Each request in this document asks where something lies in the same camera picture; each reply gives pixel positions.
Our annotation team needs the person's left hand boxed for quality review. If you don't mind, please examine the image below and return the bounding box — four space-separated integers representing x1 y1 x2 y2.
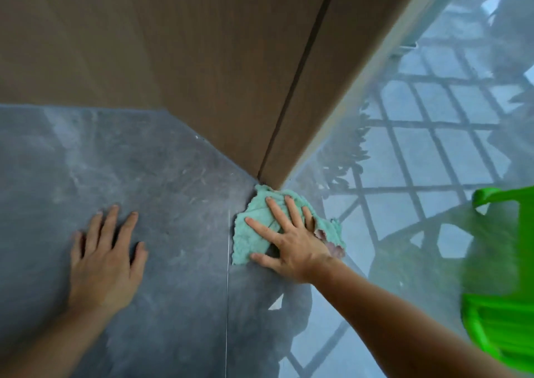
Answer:
68 205 149 312

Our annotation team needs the person's right hand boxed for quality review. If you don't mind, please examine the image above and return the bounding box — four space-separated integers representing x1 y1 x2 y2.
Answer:
244 195 343 285

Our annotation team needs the green cleaning cloth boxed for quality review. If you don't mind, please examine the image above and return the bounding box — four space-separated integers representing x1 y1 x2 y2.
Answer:
231 184 347 266

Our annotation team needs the person's right forearm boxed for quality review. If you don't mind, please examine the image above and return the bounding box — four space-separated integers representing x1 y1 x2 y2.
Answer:
310 259 520 378

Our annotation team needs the person's left forearm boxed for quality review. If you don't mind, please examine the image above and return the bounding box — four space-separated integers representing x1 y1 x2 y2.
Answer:
0 303 114 378

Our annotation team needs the brown wooden cabinet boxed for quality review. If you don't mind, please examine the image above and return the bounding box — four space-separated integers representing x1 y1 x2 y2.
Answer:
0 0 461 191

